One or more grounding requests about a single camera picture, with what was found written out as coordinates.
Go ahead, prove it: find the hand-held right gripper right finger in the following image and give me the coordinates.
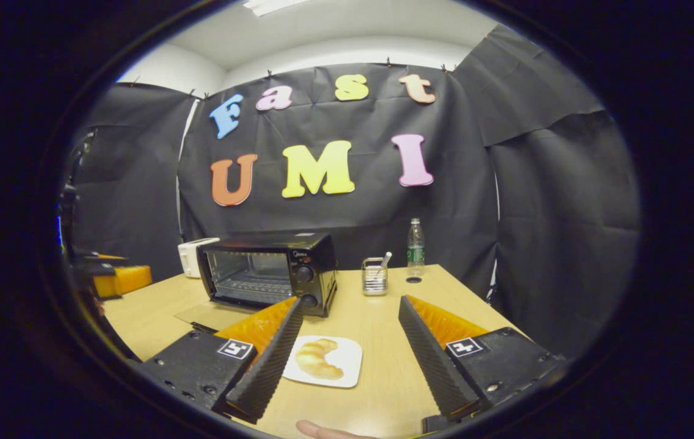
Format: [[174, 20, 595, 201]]
[[398, 295, 568, 434]]

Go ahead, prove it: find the long ceiling light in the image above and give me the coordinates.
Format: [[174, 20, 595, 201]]
[[243, 0, 311, 17]]

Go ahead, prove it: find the white square plate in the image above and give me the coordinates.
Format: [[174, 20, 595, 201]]
[[282, 335, 363, 388]]

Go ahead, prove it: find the black electric oven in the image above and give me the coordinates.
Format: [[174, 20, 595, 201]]
[[174, 232, 338, 335]]

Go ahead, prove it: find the metal wire holder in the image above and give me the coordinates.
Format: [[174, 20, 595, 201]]
[[362, 257, 389, 296]]

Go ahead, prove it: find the white toaster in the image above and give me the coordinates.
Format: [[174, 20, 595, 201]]
[[177, 237, 221, 279]]

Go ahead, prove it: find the black backdrop cloth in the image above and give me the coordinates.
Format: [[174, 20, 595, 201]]
[[69, 24, 641, 360]]

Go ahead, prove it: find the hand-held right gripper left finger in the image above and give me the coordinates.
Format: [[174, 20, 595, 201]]
[[138, 297, 304, 425]]

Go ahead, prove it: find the clear plastic water bottle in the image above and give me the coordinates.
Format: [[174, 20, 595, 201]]
[[407, 218, 425, 278]]

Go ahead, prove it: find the golden croissant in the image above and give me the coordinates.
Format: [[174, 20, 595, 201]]
[[295, 338, 344, 380]]

